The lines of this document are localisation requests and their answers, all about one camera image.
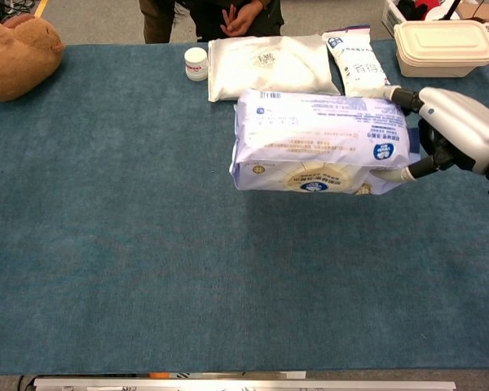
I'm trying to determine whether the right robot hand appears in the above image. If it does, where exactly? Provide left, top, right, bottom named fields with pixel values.
left=372, top=85, right=489, bottom=183

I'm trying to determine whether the blue and white wet wipe pack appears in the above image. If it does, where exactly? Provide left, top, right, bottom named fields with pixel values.
left=228, top=88, right=423, bottom=196

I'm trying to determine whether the beige lidded food container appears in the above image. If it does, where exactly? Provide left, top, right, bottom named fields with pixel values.
left=393, top=20, right=489, bottom=79

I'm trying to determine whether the cardboard box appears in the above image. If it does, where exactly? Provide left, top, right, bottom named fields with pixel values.
left=458, top=0, right=489, bottom=22

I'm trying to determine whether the white pouch with black print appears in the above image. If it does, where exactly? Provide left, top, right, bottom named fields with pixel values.
left=322, top=24, right=392, bottom=99

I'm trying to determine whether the white storage bin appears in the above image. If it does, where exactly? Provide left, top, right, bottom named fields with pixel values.
left=381, top=0, right=417, bottom=38

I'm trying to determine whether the large white plastic bag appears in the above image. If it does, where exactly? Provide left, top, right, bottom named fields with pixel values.
left=206, top=33, right=341, bottom=103

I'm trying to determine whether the small white jar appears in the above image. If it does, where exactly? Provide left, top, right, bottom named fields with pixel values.
left=183, top=46, right=209, bottom=82

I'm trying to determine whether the person in dark clothes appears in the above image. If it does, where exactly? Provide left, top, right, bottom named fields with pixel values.
left=138, top=0, right=285, bottom=45

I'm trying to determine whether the teal table cloth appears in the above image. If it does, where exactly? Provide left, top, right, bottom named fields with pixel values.
left=0, top=36, right=489, bottom=376

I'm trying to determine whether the brown plush toy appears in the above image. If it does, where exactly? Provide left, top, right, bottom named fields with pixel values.
left=0, top=13, right=65, bottom=103

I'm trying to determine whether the aluminium rail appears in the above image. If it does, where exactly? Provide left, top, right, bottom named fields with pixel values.
left=32, top=376, right=457, bottom=391

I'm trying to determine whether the bundle of black cables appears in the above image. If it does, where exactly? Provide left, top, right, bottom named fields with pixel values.
left=0, top=0, right=37, bottom=22

